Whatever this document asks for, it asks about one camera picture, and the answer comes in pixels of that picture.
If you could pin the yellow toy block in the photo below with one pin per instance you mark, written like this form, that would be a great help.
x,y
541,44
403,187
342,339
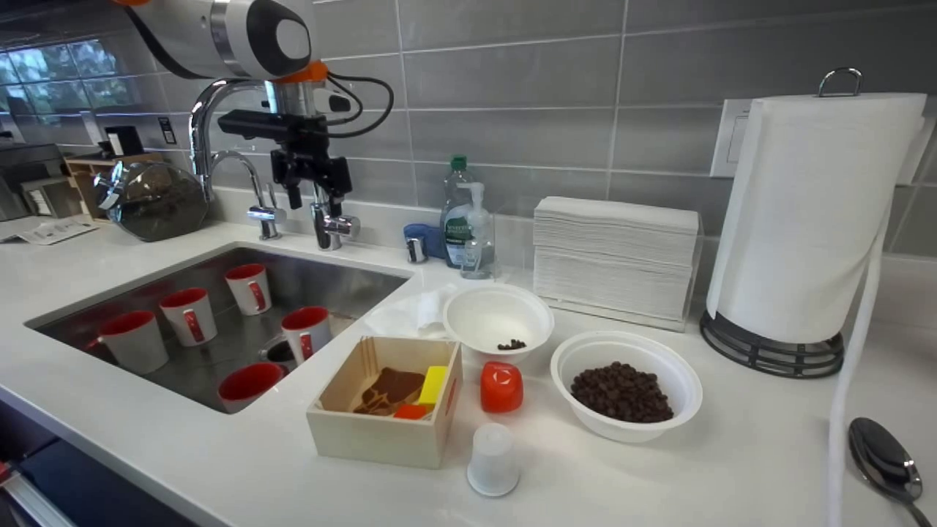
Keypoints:
x,y
433,385

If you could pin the brown toy piece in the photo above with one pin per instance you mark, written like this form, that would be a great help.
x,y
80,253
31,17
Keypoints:
x,y
392,386

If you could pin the dark crumbs in bowl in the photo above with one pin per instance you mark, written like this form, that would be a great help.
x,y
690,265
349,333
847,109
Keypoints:
x,y
510,344

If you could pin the dark glossy bag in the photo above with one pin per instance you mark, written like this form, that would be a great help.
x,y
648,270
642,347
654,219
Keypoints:
x,y
156,200

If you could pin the paper towel roll on holder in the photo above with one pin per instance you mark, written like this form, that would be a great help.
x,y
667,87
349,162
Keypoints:
x,y
771,358

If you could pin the clear plastic pump bottle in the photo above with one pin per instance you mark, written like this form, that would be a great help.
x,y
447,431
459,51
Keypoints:
x,y
479,244

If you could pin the orange toy piece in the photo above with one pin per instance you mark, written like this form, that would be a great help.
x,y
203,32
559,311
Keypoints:
x,y
412,409

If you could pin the white bowl with crumbs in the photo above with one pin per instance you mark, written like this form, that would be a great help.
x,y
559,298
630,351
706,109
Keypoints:
x,y
488,313

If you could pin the white paper towel roll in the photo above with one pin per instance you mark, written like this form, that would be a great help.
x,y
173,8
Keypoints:
x,y
809,205

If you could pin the stainless steel sink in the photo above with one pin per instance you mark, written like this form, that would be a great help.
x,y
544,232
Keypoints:
x,y
313,282

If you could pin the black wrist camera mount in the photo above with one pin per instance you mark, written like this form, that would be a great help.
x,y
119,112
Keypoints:
x,y
264,123

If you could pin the chrome gooseneck faucet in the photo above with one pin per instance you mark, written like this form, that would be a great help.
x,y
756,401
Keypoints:
x,y
203,127

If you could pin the light wooden box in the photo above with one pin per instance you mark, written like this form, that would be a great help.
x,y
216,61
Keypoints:
x,y
376,439

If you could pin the white wall outlet plate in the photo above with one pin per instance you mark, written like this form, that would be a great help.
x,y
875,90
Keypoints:
x,y
728,136

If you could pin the shiny metal can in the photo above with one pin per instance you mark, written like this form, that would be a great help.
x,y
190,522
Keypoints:
x,y
342,235

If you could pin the white folded napkin stack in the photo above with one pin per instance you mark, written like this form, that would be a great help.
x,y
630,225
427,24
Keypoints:
x,y
617,257

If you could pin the red white paper cup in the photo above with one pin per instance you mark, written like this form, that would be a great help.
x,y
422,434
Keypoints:
x,y
190,317
135,339
251,382
251,288
307,333

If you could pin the white bowl with beans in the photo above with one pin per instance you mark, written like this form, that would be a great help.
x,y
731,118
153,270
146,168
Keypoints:
x,y
674,385

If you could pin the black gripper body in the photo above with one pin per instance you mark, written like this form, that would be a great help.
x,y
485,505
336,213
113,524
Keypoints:
x,y
313,164

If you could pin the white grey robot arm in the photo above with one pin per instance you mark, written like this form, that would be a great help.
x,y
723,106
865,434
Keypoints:
x,y
236,32

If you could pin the small white plastic cup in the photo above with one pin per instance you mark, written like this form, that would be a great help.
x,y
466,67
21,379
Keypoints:
x,y
494,461

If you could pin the black metal spoon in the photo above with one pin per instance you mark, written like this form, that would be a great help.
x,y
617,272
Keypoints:
x,y
884,458

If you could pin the dark coffee beans pile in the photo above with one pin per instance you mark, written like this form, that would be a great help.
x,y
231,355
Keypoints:
x,y
621,393

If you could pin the green label soap bottle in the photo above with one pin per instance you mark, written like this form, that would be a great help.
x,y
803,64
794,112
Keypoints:
x,y
456,207

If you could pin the blue sponge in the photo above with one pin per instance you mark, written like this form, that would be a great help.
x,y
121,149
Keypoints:
x,y
422,240

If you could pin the small framed picture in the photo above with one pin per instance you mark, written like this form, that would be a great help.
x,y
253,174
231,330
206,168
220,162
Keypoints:
x,y
53,197

